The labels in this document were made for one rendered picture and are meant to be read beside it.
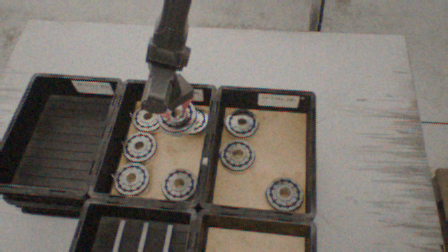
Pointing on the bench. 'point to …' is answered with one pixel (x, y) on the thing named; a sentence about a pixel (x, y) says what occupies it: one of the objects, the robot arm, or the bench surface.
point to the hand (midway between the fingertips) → (175, 111)
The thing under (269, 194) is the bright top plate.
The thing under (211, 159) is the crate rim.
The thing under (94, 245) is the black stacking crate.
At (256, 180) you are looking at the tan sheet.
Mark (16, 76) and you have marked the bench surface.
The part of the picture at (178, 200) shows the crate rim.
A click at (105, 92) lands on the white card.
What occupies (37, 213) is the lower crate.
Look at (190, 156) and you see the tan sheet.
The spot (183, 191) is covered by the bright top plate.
